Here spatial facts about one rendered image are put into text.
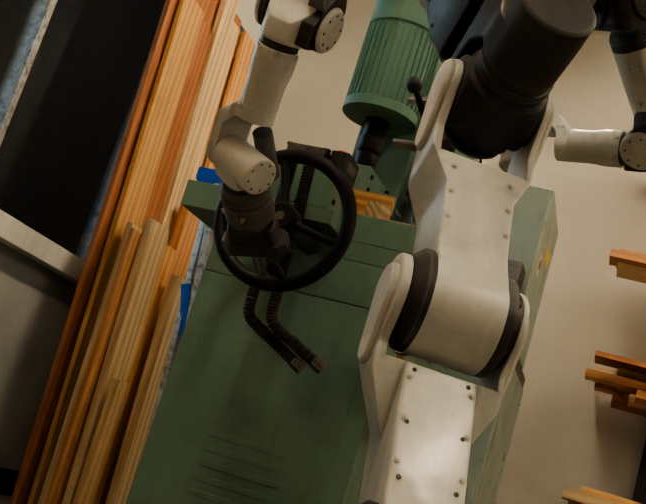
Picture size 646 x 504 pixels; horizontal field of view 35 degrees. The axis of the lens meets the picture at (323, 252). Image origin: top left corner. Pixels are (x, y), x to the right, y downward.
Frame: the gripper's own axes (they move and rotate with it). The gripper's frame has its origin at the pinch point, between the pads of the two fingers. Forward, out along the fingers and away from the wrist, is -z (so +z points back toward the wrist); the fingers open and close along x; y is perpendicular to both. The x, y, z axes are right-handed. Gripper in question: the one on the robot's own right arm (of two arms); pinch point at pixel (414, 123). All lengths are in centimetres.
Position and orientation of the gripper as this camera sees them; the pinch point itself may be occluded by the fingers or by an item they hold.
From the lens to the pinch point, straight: 219.3
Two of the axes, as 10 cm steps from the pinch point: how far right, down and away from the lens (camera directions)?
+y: 2.5, 4.0, 8.8
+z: 9.1, 2.1, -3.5
